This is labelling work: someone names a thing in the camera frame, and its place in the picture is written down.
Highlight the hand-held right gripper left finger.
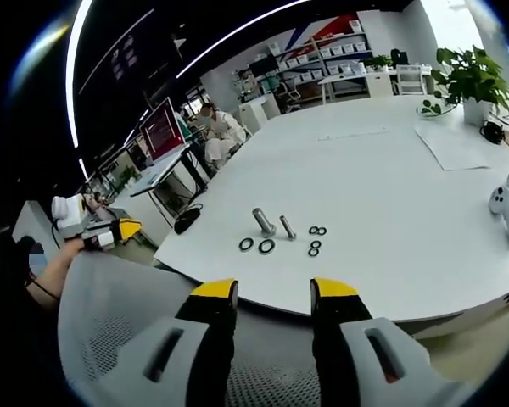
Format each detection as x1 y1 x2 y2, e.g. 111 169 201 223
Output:
108 277 239 407

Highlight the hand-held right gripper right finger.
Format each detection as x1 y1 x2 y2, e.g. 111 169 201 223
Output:
309 277 472 407

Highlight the small metal threaded stud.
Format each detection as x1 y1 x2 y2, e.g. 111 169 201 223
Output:
278 215 299 242

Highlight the large metal threaded stud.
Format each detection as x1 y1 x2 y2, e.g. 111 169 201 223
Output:
251 207 278 238

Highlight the person's left hand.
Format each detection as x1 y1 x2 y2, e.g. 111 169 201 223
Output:
60 237 88 262

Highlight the black rounded pouch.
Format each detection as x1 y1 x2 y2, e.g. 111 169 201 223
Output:
173 203 204 235

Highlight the white standing desk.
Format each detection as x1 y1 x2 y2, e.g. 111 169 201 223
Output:
128 142 210 213

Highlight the grey mesh office chair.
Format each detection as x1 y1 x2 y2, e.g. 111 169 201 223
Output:
56 251 323 407

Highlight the computer monitor with red screen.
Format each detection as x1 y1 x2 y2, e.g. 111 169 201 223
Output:
137 97 187 163

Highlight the white cabinet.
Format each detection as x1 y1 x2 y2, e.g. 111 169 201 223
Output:
237 93 282 133

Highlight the black monitor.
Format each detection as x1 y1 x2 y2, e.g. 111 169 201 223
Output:
249 54 279 78

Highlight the white paper sheet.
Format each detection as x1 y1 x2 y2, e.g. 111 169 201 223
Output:
413 117 494 171

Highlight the small plant in glass bowl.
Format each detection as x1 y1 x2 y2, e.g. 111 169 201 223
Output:
416 97 460 121

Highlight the shelf rack of white bins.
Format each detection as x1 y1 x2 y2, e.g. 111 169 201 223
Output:
267 11 373 105

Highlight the white chair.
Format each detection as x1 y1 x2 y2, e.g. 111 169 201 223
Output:
394 64 426 97

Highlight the green potted plant white pot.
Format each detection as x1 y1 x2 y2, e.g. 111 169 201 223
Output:
430 44 509 127

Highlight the small black device with cable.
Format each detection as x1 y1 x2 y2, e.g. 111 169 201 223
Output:
479 120 506 146

